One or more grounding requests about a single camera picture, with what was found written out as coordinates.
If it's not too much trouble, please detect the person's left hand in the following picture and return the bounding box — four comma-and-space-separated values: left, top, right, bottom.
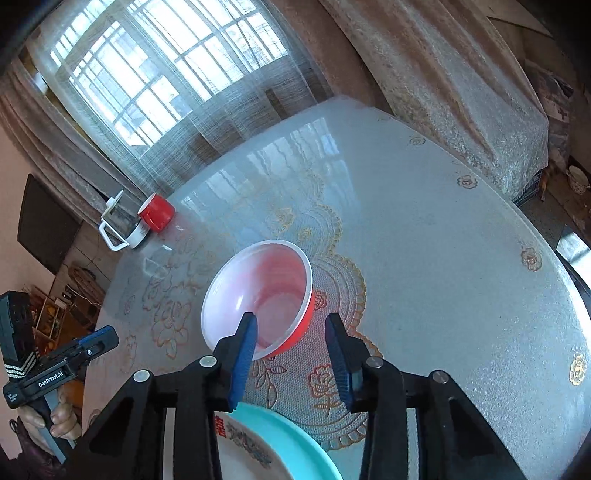
16, 401, 85, 452

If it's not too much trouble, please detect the red mug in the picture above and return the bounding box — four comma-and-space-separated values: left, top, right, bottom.
138, 194, 177, 234

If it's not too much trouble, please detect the red plastic bowl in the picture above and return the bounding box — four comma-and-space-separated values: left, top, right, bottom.
201, 240, 317, 361

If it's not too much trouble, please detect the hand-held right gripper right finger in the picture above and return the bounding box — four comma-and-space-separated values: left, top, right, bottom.
324, 313, 527, 480

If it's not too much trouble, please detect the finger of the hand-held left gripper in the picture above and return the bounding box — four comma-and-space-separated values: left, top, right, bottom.
44, 325, 120, 377

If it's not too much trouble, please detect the wooden shelf unit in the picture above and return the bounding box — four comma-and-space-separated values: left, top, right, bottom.
31, 265, 108, 344

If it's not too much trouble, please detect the black flat television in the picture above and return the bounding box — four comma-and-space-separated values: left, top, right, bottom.
17, 173, 84, 276

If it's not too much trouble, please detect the sheer white curtain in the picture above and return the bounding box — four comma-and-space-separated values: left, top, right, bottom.
25, 0, 335, 201

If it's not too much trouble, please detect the beige patterned curtain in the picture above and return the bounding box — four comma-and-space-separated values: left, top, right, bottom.
318, 0, 551, 200
0, 58, 155, 220

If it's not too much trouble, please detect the barred window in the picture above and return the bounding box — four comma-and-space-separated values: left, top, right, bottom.
48, 0, 289, 146

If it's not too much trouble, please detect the lace table mat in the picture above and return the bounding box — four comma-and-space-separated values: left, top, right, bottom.
115, 203, 371, 454

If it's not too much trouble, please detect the teal plate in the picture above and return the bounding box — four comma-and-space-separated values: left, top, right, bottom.
225, 403, 345, 480

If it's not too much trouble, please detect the white patterned pot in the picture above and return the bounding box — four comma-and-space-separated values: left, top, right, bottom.
566, 165, 591, 195

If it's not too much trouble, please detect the person's left forearm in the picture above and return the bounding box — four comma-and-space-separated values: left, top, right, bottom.
6, 418, 71, 480

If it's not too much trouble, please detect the white plate red character print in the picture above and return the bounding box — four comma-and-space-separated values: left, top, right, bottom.
211, 412, 283, 480

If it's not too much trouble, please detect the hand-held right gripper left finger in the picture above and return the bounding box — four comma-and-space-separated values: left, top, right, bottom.
69, 312, 258, 480

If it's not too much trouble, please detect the glass kettle white handle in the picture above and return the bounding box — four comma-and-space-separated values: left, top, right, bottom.
98, 188, 149, 253

